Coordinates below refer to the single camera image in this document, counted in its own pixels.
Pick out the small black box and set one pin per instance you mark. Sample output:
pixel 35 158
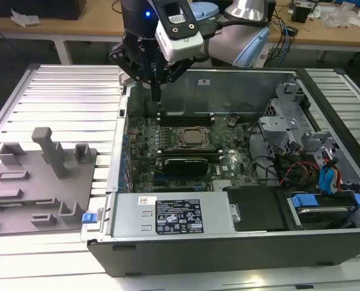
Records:
pixel 299 13

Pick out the black graphics card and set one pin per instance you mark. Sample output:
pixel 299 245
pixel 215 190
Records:
pixel 185 166

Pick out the silver coin battery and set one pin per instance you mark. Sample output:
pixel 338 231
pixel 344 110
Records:
pixel 232 122

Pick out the hard disk in blue carrier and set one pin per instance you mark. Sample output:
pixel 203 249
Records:
pixel 304 201

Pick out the black RAM slot bank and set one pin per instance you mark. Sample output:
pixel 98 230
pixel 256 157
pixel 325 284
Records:
pixel 185 121
pixel 192 154

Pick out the black open PC case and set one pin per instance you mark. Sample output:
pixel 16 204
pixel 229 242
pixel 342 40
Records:
pixel 198 257

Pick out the clear plastic bags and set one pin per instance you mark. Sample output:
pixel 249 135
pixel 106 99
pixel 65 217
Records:
pixel 346 16

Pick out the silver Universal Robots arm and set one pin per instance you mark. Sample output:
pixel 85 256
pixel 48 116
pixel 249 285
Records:
pixel 228 42

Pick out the blue case latch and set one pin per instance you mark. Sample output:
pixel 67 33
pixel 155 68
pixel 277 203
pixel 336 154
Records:
pixel 88 217

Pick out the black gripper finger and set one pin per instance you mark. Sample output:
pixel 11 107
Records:
pixel 122 57
pixel 176 70

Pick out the wooden desk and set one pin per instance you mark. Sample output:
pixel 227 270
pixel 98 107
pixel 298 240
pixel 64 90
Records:
pixel 91 27

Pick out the black power supply label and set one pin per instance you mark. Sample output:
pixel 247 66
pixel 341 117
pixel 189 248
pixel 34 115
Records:
pixel 179 216

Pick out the green motherboard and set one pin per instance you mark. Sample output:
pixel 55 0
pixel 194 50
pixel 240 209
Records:
pixel 143 145

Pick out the grey parts rack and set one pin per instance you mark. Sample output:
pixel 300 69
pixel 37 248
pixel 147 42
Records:
pixel 40 188

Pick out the white crumpled paper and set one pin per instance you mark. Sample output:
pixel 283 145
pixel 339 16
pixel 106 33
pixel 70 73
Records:
pixel 25 18

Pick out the silver CPU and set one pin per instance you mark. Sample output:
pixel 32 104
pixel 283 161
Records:
pixel 194 136

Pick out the black plastic shroud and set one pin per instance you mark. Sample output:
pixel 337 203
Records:
pixel 255 209

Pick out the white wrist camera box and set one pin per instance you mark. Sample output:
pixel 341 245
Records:
pixel 182 45

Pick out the grey power supply unit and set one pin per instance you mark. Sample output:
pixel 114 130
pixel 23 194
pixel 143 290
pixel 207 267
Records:
pixel 128 215

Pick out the grey metal drive cage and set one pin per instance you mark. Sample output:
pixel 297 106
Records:
pixel 277 127

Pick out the large black case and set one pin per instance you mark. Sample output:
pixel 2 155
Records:
pixel 37 9

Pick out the small black flat device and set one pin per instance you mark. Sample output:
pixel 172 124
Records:
pixel 292 30

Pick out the black tall box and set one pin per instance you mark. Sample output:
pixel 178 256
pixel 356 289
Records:
pixel 271 7

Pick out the CPU socket metal frame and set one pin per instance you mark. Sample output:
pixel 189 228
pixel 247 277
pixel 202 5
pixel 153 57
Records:
pixel 175 139

